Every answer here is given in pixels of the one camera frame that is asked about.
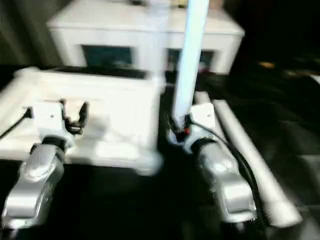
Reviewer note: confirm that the white plastic table top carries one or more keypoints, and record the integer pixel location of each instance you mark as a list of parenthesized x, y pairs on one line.
[(100, 105)]

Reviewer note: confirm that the flat white board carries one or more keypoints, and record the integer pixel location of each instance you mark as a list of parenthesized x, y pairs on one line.
[(317, 79)]

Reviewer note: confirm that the white plastic table leg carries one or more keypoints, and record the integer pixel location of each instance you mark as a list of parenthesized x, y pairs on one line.
[(202, 98), (250, 155), (190, 62), (158, 37)]

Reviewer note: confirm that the white cabinet with glass doors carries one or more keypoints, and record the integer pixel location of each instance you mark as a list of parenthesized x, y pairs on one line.
[(112, 30)]

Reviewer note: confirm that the black mat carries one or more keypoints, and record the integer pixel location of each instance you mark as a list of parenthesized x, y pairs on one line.
[(125, 205)]

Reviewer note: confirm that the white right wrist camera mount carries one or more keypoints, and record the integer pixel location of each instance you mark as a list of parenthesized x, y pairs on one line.
[(203, 115)]

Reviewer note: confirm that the grey curtain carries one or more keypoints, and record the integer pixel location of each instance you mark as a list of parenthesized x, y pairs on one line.
[(22, 32)]

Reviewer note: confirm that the small yellow label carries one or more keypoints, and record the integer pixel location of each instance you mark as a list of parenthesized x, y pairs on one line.
[(266, 64)]

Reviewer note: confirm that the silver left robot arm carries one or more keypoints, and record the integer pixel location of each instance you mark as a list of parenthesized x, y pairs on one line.
[(35, 180)]

